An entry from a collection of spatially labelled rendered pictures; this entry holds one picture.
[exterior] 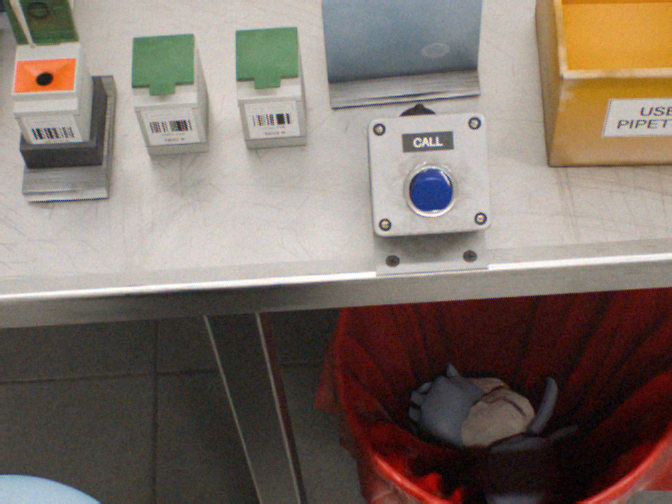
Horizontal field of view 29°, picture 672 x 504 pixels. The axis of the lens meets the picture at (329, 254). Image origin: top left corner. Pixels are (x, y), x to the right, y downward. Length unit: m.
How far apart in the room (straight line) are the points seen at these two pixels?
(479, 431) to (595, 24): 0.66
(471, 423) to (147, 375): 0.49
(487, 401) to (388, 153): 0.75
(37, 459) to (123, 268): 0.94
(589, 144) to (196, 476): 0.98
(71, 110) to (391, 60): 0.21
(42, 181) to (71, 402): 0.94
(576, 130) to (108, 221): 0.30
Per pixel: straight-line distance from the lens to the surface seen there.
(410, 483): 1.22
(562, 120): 0.82
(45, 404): 1.79
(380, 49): 0.86
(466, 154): 0.78
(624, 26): 0.93
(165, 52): 0.84
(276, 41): 0.84
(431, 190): 0.77
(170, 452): 1.73
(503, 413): 1.48
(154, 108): 0.84
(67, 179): 0.87
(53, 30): 0.84
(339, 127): 0.88
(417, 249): 0.83
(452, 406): 1.49
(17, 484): 0.50
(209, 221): 0.85
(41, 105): 0.83
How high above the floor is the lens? 1.60
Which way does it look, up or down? 61 degrees down
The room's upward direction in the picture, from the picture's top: 6 degrees counter-clockwise
